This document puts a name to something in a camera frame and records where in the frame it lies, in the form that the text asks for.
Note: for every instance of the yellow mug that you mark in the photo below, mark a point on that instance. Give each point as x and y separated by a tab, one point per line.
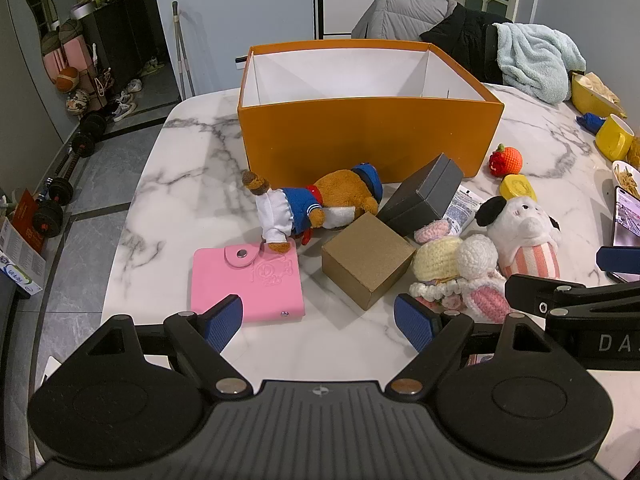
614	137

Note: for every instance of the brown cardboard box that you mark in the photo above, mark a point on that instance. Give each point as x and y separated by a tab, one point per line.
370	265

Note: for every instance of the white printed sachet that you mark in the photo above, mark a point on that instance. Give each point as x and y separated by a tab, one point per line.
462	207

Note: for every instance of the wall socket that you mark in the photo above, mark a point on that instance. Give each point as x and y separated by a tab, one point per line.
241	62

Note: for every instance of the black shoe cabinet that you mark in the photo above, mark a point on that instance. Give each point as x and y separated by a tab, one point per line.
125	35

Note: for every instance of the dark grey box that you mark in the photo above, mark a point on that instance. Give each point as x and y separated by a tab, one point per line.
435	182

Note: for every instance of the light blue fleece towel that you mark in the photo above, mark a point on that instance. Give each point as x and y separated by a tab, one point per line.
537	60

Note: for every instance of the yellow bowl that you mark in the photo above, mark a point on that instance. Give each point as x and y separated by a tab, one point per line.
590	95

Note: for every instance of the red crochet strawberry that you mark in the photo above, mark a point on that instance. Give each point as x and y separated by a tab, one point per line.
507	161

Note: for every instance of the white dish of fries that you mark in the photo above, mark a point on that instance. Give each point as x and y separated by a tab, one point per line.
627	177

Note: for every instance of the black jacket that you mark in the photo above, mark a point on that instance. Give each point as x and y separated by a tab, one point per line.
465	35

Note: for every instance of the orange basketball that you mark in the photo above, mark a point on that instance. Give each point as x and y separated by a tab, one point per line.
67	80

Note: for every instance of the pink snap wallet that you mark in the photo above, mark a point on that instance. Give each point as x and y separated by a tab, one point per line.
270	280

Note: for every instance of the small blue object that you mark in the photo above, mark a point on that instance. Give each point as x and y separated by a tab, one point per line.
591	122

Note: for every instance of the grey puffer jacket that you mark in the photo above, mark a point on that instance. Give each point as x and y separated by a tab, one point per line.
400	15

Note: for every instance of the white cabinet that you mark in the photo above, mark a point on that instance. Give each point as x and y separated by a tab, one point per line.
340	10

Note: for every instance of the yellow pink crochet bunny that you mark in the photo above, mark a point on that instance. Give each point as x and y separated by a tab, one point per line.
440	257

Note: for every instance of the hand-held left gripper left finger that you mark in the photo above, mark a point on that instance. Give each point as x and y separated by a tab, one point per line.
226	321

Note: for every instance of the white dog plush toy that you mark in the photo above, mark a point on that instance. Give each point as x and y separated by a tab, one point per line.
525	220

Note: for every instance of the wavy wall mirror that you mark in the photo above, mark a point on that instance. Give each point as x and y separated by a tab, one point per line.
40	5

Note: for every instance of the patterned ball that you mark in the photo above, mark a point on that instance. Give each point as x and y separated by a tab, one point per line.
77	101

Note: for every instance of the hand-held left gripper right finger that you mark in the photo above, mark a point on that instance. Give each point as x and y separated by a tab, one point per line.
415	322

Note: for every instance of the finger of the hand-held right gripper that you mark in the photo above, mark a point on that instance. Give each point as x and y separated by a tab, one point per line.
540	292
619	260

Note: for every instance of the red cardboard box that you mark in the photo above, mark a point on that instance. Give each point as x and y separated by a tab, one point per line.
27	217

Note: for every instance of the grey crutch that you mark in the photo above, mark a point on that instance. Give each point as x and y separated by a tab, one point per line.
181	50

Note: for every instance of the yellow plastic toy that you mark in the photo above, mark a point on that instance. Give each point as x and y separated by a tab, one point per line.
517	187

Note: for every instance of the smartphone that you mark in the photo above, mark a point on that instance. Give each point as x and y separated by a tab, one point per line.
627	220

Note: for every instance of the black dumbbell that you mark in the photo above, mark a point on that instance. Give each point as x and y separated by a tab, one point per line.
50	210
90	132

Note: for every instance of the brown teddy bear sailor outfit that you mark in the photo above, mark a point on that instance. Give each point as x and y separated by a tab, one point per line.
345	190

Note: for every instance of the pink bag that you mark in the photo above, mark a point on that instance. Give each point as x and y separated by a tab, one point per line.
67	57

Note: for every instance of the white and blue box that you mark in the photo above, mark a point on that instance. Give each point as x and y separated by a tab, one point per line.
20	262

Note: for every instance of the orange cardboard box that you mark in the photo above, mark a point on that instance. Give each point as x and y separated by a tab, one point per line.
360	135

